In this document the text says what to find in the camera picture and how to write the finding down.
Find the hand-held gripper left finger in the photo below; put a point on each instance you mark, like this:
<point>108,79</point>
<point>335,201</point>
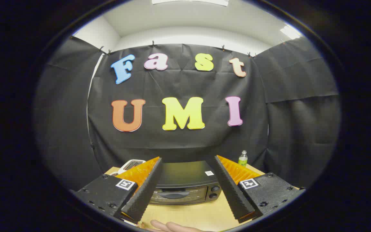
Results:
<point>147,188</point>

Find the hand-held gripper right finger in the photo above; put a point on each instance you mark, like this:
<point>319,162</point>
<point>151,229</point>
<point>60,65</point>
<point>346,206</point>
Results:
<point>230,188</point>

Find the black toaster oven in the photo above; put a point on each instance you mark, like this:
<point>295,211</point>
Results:
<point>185,175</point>

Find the white pop-up toaster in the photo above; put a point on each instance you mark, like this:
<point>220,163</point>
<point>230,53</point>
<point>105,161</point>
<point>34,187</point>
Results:
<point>130,165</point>

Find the green drink bottle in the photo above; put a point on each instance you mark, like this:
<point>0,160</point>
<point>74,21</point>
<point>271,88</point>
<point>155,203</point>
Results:
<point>242,159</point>

